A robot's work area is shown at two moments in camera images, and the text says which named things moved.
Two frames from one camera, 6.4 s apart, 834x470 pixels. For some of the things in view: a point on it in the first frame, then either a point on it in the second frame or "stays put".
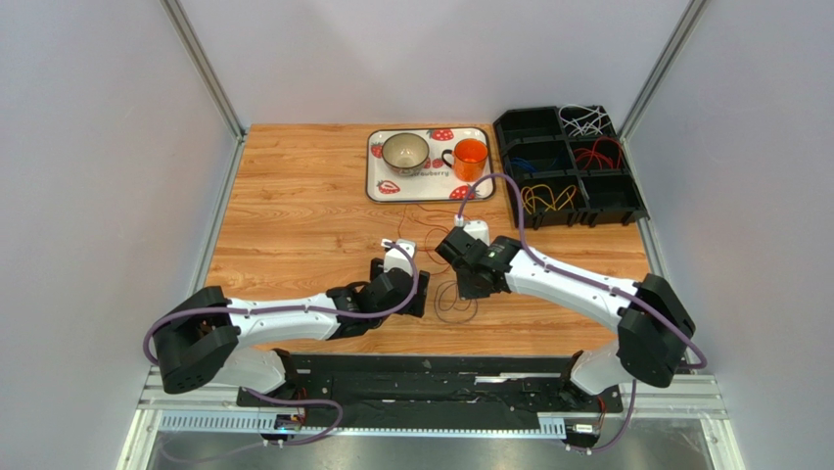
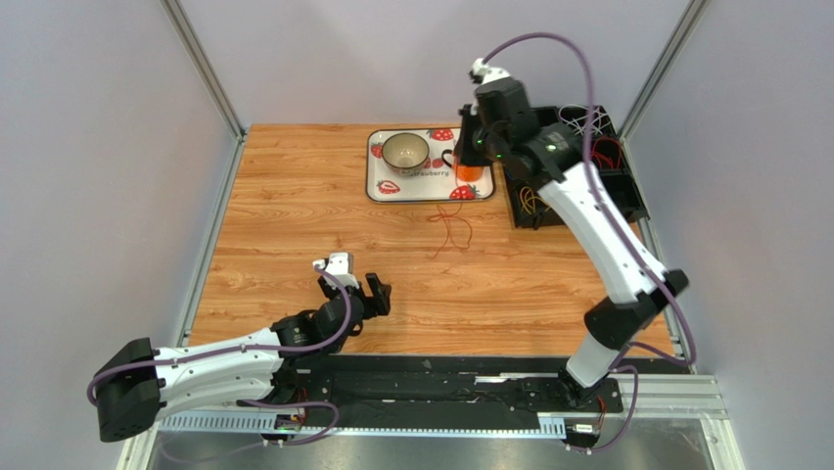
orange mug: x=469 y=160 stays put
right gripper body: x=470 y=284 -> x=470 y=148
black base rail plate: x=435 y=393 stays put
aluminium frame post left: x=207 y=72 stays put
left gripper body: x=416 y=307 -> x=357 y=292
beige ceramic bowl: x=405 y=153 stays put
